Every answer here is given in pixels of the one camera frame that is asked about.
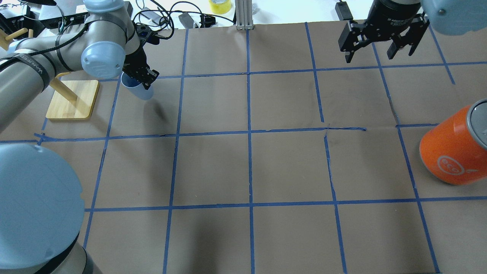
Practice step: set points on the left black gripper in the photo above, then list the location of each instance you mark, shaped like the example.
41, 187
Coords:
136, 61

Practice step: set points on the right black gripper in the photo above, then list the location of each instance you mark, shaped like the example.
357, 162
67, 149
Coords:
392, 15

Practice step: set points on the light blue plastic cup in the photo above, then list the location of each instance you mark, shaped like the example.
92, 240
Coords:
136, 88

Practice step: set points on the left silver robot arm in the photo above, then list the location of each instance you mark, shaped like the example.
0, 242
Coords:
41, 206

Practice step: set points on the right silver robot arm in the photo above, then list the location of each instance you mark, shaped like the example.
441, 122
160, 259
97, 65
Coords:
452, 17

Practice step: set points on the wooden cup stand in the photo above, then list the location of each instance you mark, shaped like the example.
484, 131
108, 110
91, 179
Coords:
33, 64

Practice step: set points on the black power adapter brick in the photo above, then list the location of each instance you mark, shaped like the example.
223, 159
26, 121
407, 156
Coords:
343, 11

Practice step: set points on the yellow tape roll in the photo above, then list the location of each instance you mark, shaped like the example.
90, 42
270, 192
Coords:
220, 6

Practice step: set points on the orange can with grey lid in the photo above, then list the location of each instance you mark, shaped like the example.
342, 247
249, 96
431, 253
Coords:
455, 151

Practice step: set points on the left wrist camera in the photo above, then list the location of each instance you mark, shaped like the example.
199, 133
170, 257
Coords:
146, 34

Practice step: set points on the aluminium frame post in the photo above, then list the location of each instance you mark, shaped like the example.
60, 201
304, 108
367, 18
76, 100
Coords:
244, 15

